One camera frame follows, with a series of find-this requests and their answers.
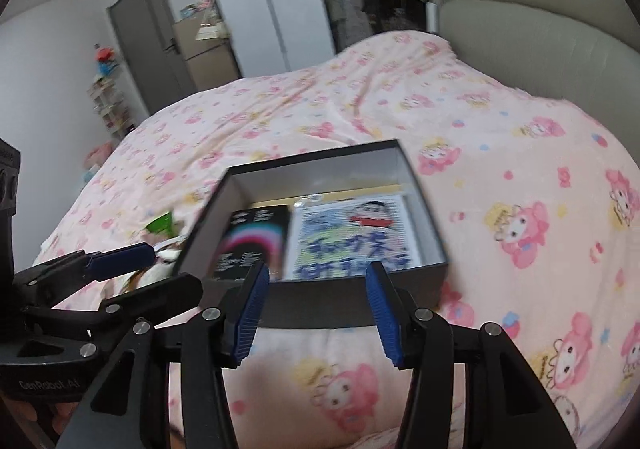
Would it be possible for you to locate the white shelf rack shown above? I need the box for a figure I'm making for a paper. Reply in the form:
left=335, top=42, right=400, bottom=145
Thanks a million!
left=87, top=74, right=136, bottom=140

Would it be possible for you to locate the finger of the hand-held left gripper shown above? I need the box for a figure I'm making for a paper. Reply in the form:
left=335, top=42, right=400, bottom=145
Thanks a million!
left=22, top=272, right=204, bottom=346
left=12, top=242, right=157, bottom=303

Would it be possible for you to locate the black card with rainbow print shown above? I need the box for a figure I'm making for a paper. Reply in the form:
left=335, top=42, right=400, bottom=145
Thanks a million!
left=212, top=204, right=292, bottom=280

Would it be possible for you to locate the cartoon printed blue packet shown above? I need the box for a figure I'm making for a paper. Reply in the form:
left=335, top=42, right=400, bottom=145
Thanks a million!
left=283, top=194, right=420, bottom=281

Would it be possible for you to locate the grey padded headboard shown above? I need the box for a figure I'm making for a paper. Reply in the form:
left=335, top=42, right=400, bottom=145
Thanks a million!
left=427, top=0, right=640, bottom=130

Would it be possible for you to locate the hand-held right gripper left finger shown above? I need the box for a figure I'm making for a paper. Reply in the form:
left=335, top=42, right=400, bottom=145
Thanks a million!
left=55, top=261, right=271, bottom=449

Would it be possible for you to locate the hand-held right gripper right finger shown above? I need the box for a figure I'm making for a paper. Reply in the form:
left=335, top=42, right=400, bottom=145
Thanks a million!
left=364, top=261, right=577, bottom=449

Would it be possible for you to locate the black cardboard box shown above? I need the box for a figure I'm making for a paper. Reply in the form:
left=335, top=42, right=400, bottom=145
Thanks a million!
left=172, top=139, right=449, bottom=330

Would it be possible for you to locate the beige cabinet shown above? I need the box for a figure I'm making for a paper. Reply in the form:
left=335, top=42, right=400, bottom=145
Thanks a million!
left=172, top=14, right=244, bottom=93

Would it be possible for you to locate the white plush toy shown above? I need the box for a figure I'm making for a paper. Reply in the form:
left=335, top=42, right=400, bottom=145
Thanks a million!
left=134, top=248, right=186, bottom=288

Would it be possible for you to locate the pink printed blanket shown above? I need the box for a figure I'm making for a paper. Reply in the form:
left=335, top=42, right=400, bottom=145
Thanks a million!
left=32, top=29, right=640, bottom=449

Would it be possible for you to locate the white bag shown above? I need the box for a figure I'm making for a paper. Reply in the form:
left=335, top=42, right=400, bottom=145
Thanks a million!
left=194, top=9, right=232, bottom=41

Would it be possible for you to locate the pink plush toy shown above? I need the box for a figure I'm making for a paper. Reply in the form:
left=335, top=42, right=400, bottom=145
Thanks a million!
left=82, top=141, right=114, bottom=170

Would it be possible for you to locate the grey door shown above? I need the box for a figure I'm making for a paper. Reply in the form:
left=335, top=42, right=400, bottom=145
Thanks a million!
left=106, top=0, right=194, bottom=118

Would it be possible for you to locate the green snack packet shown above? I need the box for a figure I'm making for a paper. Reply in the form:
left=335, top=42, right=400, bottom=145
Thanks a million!
left=145, top=211, right=176, bottom=236

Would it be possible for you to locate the red plush toy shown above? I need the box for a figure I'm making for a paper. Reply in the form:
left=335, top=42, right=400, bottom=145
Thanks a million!
left=94, top=44, right=121, bottom=75

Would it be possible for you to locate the pale yellow flat packet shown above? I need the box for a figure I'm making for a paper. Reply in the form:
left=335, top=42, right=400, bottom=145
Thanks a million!
left=248, top=184, right=407, bottom=208

